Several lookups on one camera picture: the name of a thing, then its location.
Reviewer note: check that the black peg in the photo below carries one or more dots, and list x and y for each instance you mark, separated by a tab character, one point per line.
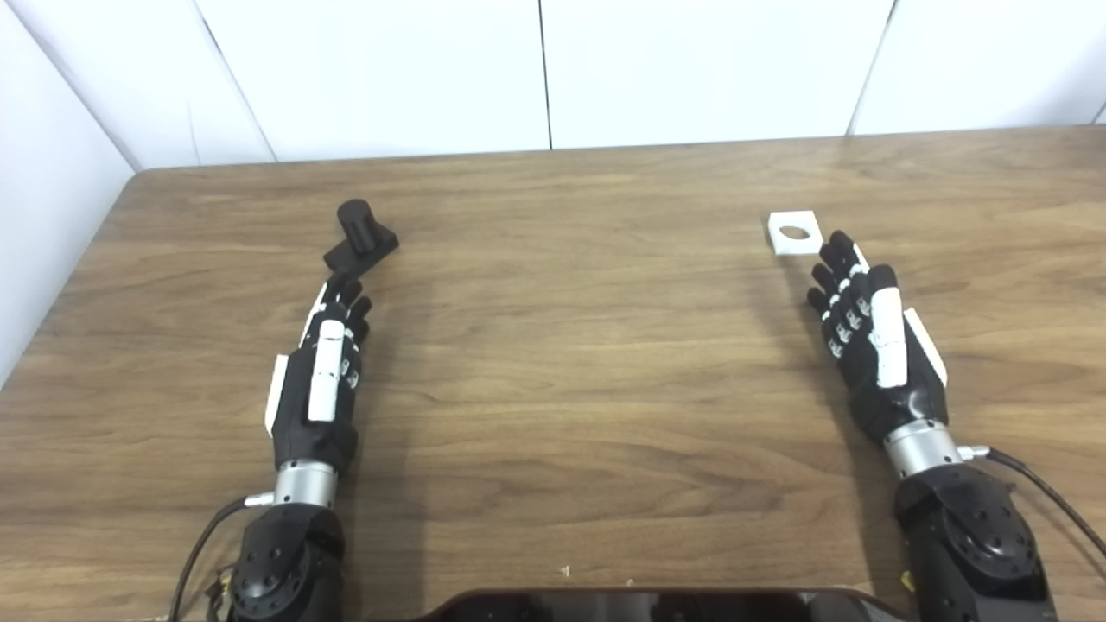
359	226

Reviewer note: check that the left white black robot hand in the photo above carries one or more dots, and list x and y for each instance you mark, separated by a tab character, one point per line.
298	406

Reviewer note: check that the dark robot torso edge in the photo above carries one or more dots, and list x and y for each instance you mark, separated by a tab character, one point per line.
657	609

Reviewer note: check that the white square piece with hole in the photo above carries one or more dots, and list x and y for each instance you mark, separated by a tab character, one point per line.
782	247

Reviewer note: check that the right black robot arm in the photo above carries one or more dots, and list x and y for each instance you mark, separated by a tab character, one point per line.
968	544

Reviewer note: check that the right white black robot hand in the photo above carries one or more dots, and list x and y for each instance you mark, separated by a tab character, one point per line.
907	397

